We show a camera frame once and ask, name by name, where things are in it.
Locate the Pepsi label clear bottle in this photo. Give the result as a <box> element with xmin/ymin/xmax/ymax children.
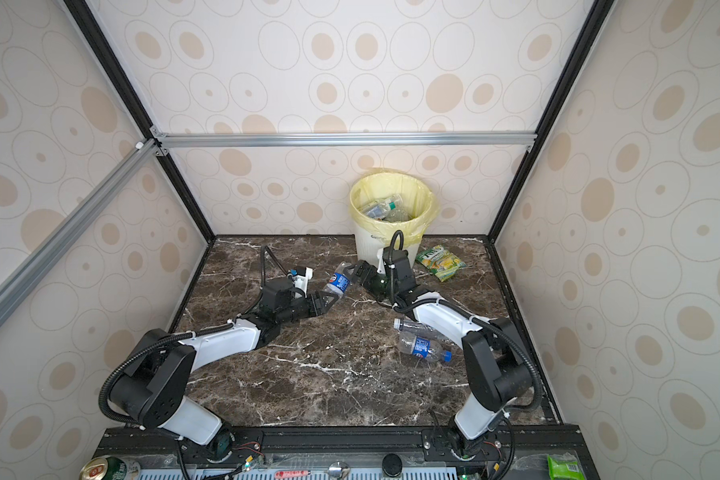
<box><xmin>323</xmin><ymin>261</ymin><xmax>354</xmax><ymax>298</ymax></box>

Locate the clear square bottle green label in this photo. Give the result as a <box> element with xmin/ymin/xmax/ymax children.
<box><xmin>361</xmin><ymin>194</ymin><xmax>403</xmax><ymax>220</ymax></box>

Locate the clear bottle blue cap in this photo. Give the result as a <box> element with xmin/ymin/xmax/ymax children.
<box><xmin>398</xmin><ymin>332</ymin><xmax>452</xmax><ymax>363</ymax></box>

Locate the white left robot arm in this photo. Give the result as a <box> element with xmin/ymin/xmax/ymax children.
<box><xmin>98</xmin><ymin>273</ymin><xmax>350</xmax><ymax>446</ymax></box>

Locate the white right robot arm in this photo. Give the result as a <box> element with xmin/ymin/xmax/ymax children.
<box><xmin>341</xmin><ymin>247</ymin><xmax>543</xmax><ymax>444</ymax></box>

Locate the white ribbed waste bin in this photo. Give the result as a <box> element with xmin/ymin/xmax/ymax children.
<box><xmin>353</xmin><ymin>222</ymin><xmax>426</xmax><ymax>267</ymax></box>

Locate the clear bottle dark label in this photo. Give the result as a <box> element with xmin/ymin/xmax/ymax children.
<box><xmin>393</xmin><ymin>317</ymin><xmax>449</xmax><ymax>343</ymax></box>

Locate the green Fox's candy bag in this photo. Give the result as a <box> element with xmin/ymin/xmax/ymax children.
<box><xmin>416</xmin><ymin>245</ymin><xmax>466</xmax><ymax>282</ymax></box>

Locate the green beer can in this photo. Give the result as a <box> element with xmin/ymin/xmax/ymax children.
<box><xmin>79</xmin><ymin>456</ymin><xmax>141</xmax><ymax>480</ymax></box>

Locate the green packet bottom right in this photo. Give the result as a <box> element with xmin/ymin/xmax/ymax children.
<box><xmin>547</xmin><ymin>455</ymin><xmax>586</xmax><ymax>480</ymax></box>

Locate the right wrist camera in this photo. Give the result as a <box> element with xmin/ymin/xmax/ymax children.
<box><xmin>380</xmin><ymin>246</ymin><xmax>394</xmax><ymax>271</ymax></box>

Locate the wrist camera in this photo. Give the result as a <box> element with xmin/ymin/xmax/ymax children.
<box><xmin>380</xmin><ymin>246</ymin><xmax>394</xmax><ymax>271</ymax></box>
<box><xmin>288</xmin><ymin>266</ymin><xmax>313</xmax><ymax>298</ymax></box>

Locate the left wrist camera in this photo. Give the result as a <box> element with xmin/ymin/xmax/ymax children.
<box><xmin>288</xmin><ymin>266</ymin><xmax>313</xmax><ymax>298</ymax></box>

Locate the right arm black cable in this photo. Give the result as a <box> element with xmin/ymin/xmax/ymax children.
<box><xmin>387</xmin><ymin>229</ymin><xmax>544</xmax><ymax>412</ymax></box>

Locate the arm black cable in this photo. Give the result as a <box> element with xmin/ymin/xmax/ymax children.
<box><xmin>98</xmin><ymin>244</ymin><xmax>292</xmax><ymax>425</ymax></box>
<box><xmin>387</xmin><ymin>229</ymin><xmax>544</xmax><ymax>412</ymax></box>

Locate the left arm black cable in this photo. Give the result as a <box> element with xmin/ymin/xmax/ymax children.
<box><xmin>98</xmin><ymin>244</ymin><xmax>292</xmax><ymax>425</ymax></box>

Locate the horizontal aluminium rail back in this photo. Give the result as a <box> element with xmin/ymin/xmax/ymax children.
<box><xmin>151</xmin><ymin>131</ymin><xmax>537</xmax><ymax>148</ymax></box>

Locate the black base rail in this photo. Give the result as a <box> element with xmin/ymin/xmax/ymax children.
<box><xmin>95</xmin><ymin>425</ymin><xmax>599</xmax><ymax>479</ymax></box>

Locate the diagonal aluminium rail left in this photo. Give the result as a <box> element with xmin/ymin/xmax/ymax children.
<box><xmin>0</xmin><ymin>139</ymin><xmax>158</xmax><ymax>328</ymax></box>

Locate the black right corner post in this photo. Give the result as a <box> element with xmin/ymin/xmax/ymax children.
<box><xmin>487</xmin><ymin>0</ymin><xmax>615</xmax><ymax>245</ymax></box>

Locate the black corner frame post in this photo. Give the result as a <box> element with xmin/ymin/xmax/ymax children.
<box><xmin>63</xmin><ymin>0</ymin><xmax>216</xmax><ymax>244</ymax></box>

